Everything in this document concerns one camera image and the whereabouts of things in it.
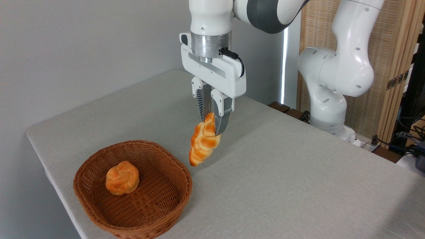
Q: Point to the brown wicker basket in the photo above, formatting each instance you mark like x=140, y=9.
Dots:
x=149, y=205

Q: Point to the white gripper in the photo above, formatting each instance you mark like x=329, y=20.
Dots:
x=225, y=79

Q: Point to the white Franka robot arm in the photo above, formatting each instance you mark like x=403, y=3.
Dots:
x=338, y=69

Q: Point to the round knotted bread roll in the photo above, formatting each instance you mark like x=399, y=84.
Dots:
x=122, y=177

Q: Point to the brass screen hinge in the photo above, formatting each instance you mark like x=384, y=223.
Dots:
x=396, y=80

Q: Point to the long braided bread loaf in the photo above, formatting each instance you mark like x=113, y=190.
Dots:
x=203, y=142

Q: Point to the black vertical stand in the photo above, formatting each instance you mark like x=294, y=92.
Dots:
x=413, y=93

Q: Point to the bright vertical light strip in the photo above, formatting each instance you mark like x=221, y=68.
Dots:
x=284, y=66

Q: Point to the grey tablecloth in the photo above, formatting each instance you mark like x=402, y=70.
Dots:
x=265, y=182

